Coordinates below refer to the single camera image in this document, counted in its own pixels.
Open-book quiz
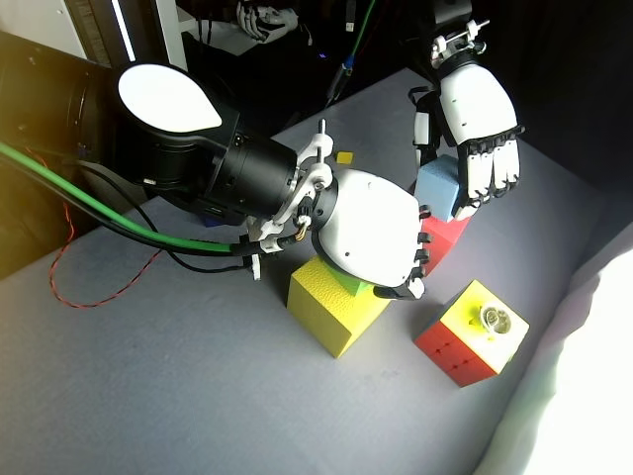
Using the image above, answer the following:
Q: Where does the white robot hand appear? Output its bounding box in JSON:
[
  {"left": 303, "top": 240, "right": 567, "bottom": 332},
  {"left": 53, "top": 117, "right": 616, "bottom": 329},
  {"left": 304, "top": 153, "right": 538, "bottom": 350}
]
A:
[
  {"left": 408, "top": 61, "right": 525, "bottom": 223},
  {"left": 309, "top": 167, "right": 434, "bottom": 302}
]

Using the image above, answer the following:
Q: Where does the green foam block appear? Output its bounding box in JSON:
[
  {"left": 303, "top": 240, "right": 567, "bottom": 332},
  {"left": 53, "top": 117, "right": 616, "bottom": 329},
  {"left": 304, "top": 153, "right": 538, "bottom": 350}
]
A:
[{"left": 328, "top": 264, "right": 377, "bottom": 298}]

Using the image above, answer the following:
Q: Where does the blue foam block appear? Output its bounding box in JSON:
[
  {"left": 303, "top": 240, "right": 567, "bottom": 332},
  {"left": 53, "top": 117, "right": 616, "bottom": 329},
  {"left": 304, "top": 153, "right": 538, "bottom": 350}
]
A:
[{"left": 413, "top": 153, "right": 464, "bottom": 223}]

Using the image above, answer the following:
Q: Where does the large red foam cube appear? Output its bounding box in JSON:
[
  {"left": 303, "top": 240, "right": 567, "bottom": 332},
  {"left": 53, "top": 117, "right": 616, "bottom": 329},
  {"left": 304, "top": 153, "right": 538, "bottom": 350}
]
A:
[{"left": 419, "top": 210, "right": 471, "bottom": 276}]

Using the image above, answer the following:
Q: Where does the large yellow foam cube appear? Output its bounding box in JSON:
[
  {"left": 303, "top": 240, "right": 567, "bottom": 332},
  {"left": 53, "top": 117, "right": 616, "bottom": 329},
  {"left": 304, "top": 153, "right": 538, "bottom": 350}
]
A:
[{"left": 286, "top": 255, "right": 392, "bottom": 360}]

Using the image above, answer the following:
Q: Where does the colourful puzzle cube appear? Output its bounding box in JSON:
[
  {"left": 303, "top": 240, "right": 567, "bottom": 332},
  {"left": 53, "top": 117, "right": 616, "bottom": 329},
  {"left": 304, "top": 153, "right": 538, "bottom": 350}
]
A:
[{"left": 413, "top": 279, "right": 530, "bottom": 388}]

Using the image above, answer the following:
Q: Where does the small white cup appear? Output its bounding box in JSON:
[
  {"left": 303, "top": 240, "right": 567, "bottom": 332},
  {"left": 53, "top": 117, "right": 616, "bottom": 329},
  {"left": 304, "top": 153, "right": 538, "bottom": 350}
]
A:
[{"left": 477, "top": 305, "right": 513, "bottom": 335}]

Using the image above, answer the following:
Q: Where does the spare white robot hand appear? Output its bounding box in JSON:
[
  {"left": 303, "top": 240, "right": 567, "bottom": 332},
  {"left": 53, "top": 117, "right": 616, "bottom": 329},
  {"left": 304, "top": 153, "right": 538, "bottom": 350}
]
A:
[{"left": 235, "top": 0, "right": 301, "bottom": 45}]

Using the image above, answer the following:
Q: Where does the grey table cloth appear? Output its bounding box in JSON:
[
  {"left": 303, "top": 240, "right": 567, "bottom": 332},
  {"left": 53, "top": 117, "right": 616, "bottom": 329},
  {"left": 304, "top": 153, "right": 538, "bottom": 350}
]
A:
[{"left": 0, "top": 66, "right": 633, "bottom": 475}]

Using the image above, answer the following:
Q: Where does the white backdrop cloth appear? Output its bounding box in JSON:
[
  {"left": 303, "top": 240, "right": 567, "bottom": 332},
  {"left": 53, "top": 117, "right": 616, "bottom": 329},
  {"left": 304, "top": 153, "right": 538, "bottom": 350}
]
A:
[{"left": 474, "top": 237, "right": 633, "bottom": 475}]

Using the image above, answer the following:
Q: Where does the thin green cable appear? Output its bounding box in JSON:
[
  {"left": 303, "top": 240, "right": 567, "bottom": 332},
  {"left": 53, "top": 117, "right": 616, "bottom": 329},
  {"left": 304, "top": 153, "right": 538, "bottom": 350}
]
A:
[{"left": 323, "top": 0, "right": 377, "bottom": 108}]

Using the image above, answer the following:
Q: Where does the black cable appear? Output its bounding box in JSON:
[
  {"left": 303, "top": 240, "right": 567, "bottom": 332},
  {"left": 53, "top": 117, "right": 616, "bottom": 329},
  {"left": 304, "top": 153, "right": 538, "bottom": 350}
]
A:
[{"left": 63, "top": 157, "right": 256, "bottom": 276}]

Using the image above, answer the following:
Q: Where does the thick green cable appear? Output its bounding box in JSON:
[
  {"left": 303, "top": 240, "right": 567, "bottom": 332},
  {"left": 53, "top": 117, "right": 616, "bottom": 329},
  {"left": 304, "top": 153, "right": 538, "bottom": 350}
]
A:
[{"left": 0, "top": 142, "right": 243, "bottom": 256}]

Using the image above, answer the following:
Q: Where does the red and black twisted wire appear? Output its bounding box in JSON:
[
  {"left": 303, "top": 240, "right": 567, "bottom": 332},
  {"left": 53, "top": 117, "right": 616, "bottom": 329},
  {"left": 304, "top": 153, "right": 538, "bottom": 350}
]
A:
[{"left": 24, "top": 145, "right": 162, "bottom": 309}]

